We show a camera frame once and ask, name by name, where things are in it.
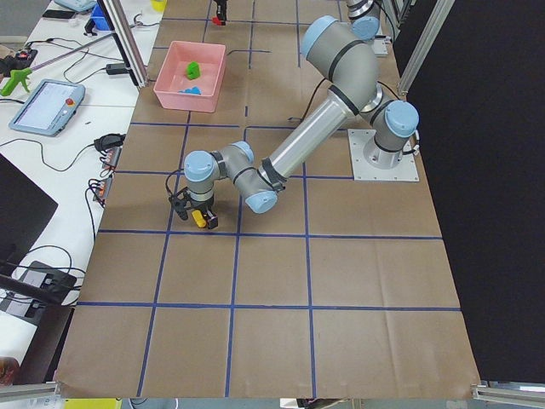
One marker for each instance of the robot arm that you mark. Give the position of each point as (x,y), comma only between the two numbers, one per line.
(351,67)
(363,16)

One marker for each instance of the green toy block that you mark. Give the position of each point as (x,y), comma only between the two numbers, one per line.
(192,70)

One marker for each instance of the aluminium frame post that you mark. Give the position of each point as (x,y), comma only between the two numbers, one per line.
(124,39)

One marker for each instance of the yellow toy block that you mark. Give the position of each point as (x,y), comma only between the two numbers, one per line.
(199,219)

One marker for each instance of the teach pendant tablet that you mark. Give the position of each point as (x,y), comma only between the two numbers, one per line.
(49,108)

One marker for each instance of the black power adapter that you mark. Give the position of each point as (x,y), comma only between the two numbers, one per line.
(116,69)

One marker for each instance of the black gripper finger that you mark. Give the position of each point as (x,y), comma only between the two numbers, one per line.
(180,209)
(211,219)

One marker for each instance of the grey usb hub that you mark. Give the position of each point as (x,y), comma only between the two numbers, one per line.
(110,157)

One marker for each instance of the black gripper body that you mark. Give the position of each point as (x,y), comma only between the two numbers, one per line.
(201,205)
(220,6)

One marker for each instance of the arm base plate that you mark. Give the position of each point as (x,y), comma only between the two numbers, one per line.
(379,46)
(370,163)

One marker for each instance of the pink plastic box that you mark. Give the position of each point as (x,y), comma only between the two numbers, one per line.
(171,78)

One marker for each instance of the blue storage bin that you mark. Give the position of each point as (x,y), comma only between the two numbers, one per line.
(98,20)

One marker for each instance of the blue toy block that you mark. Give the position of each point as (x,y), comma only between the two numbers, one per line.
(195,90)

